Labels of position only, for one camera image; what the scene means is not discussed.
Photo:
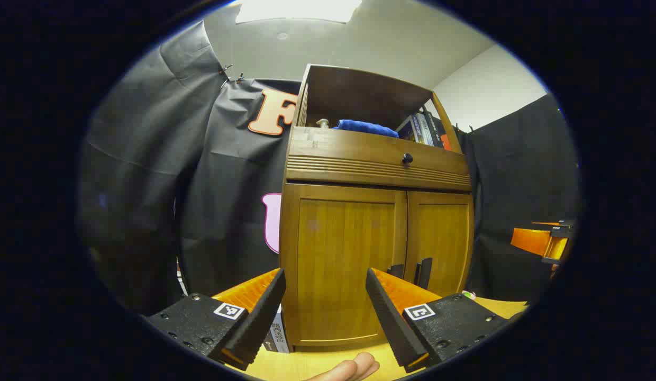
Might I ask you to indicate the wooden shoe cabinet door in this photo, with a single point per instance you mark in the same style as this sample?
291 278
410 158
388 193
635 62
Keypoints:
344 264
439 238

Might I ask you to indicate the blue folded towel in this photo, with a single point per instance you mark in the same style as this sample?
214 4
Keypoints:
366 127

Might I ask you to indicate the blue and white book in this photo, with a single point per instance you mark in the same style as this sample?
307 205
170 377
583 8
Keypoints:
407 129

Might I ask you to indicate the wooden drawer with black knob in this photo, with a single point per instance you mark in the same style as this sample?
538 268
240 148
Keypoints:
360 153

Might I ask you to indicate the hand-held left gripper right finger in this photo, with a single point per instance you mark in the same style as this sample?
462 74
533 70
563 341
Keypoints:
386 312

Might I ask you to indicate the grey spine book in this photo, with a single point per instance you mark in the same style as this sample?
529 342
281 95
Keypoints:
423 129

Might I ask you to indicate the green and pink toy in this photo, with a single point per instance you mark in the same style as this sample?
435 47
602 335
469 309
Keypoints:
468 295

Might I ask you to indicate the white and black box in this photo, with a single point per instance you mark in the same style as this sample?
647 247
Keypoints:
279 333

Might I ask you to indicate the wooden double-door shoe cabinet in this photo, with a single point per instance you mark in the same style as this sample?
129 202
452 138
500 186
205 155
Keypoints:
360 95

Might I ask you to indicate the white pump bottle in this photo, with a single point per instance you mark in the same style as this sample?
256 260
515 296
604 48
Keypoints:
322 124

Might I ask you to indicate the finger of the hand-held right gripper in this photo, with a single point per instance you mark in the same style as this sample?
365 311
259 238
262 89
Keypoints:
562 230
529 241

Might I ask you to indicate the black backdrop cloth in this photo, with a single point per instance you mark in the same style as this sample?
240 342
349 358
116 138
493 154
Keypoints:
148 185

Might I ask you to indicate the ceiling light panel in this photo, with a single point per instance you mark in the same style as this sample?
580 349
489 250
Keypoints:
296 10

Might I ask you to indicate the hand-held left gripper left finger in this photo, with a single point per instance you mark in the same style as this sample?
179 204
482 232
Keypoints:
264 312

